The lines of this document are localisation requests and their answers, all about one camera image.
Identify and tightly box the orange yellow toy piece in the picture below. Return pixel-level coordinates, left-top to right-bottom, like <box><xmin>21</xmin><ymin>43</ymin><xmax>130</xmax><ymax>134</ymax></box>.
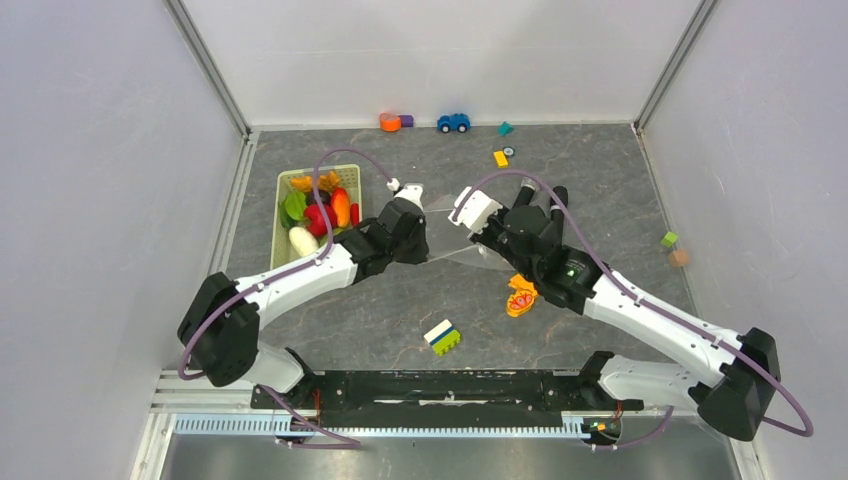
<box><xmin>505</xmin><ymin>274</ymin><xmax>539</xmax><ymax>318</ymax></box>

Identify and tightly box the green leafy toy vegetable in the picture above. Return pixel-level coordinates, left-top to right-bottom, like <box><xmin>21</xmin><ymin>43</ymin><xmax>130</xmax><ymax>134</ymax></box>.
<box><xmin>280</xmin><ymin>191</ymin><xmax>308</xmax><ymax>229</ymax></box>

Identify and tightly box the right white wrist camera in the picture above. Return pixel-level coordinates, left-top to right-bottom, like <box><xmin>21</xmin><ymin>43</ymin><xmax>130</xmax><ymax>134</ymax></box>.
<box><xmin>448</xmin><ymin>188</ymin><xmax>503</xmax><ymax>234</ymax></box>

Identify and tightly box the white green toy brick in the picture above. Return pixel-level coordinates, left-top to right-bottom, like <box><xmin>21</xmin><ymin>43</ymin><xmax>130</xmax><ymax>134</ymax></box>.
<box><xmin>423</xmin><ymin>319</ymin><xmax>462</xmax><ymax>356</ymax></box>

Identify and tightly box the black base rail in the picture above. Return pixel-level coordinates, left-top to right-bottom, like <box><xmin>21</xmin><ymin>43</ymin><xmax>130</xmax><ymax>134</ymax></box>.
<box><xmin>283</xmin><ymin>370</ymin><xmax>645</xmax><ymax>428</ymax></box>

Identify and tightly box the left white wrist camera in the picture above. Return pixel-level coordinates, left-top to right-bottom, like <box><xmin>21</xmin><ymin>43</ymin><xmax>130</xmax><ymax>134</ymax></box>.
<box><xmin>386</xmin><ymin>178</ymin><xmax>424</xmax><ymax>211</ymax></box>

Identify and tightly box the orange red toy mango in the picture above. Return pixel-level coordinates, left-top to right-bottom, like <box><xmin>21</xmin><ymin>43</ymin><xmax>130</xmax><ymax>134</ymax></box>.
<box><xmin>330</xmin><ymin>187</ymin><xmax>351</xmax><ymax>228</ymax></box>

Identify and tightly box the red toy tomato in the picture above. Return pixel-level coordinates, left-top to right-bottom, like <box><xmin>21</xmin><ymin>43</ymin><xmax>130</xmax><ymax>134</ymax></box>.
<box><xmin>304</xmin><ymin>203</ymin><xmax>336</xmax><ymax>239</ymax></box>

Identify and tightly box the white toy radish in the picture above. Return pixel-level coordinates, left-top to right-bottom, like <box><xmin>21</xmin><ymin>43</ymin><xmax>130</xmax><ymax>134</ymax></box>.
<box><xmin>288</xmin><ymin>226</ymin><xmax>319</xmax><ymax>258</ymax></box>

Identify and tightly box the pale green plastic basket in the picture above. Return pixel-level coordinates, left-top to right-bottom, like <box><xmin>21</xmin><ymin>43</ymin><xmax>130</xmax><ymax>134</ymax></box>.
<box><xmin>270</xmin><ymin>164</ymin><xmax>363</xmax><ymax>272</ymax></box>

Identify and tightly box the dark purple toy fruit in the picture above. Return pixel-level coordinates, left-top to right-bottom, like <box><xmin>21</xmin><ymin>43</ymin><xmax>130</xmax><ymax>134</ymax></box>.
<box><xmin>306</xmin><ymin>189</ymin><xmax>332</xmax><ymax>205</ymax></box>

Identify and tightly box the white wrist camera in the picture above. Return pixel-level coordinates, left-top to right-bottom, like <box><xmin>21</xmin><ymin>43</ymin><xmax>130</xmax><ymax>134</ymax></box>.
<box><xmin>386</xmin><ymin>178</ymin><xmax>424</xmax><ymax>211</ymax></box>
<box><xmin>448</xmin><ymin>188</ymin><xmax>503</xmax><ymax>234</ymax></box>

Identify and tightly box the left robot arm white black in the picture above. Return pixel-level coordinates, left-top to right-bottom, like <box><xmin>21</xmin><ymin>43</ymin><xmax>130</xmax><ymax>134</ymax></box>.
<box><xmin>178</xmin><ymin>196</ymin><xmax>429</xmax><ymax>408</ymax></box>

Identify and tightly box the clear dotted zip bag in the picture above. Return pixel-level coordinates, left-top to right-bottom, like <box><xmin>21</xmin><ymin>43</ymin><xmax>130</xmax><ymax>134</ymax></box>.
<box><xmin>424</xmin><ymin>180</ymin><xmax>538</xmax><ymax>271</ymax></box>

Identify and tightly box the teal toy block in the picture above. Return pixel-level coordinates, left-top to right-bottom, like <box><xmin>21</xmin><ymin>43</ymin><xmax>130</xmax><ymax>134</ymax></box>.
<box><xmin>498</xmin><ymin>121</ymin><xmax>514</xmax><ymax>136</ymax></box>

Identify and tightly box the yellow toy brick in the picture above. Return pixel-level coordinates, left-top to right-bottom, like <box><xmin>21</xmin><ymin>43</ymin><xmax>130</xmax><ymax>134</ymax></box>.
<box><xmin>493</xmin><ymin>151</ymin><xmax>509</xmax><ymax>168</ymax></box>

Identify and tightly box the orange toy food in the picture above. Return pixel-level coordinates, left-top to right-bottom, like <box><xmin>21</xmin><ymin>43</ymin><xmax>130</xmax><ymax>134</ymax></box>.
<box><xmin>289</xmin><ymin>170</ymin><xmax>341</xmax><ymax>194</ymax></box>

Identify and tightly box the black microphone silver head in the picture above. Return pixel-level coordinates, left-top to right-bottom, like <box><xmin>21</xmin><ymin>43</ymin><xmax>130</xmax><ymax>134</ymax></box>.
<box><xmin>513</xmin><ymin>184</ymin><xmax>537</xmax><ymax>208</ymax></box>

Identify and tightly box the red toy chili pepper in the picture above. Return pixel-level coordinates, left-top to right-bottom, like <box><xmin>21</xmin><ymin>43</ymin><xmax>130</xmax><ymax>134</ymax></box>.
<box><xmin>350</xmin><ymin>203</ymin><xmax>361</xmax><ymax>227</ymax></box>

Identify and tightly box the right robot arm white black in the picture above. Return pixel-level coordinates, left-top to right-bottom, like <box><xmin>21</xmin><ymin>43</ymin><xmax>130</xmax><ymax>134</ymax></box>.
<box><xmin>460</xmin><ymin>202</ymin><xmax>781</xmax><ymax>441</ymax></box>

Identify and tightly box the blue toy car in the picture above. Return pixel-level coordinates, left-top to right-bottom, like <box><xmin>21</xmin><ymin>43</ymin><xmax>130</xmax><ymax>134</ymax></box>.
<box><xmin>437</xmin><ymin>113</ymin><xmax>471</xmax><ymax>133</ymax></box>

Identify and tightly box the small green cube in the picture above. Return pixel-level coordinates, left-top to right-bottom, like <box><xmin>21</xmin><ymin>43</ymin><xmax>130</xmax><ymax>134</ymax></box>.
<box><xmin>660</xmin><ymin>231</ymin><xmax>678</xmax><ymax>248</ymax></box>

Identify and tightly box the small tan wooden cube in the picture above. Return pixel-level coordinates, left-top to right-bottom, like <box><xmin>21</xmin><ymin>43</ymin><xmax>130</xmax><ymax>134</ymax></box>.
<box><xmin>668</xmin><ymin>249</ymin><xmax>691</xmax><ymax>268</ymax></box>

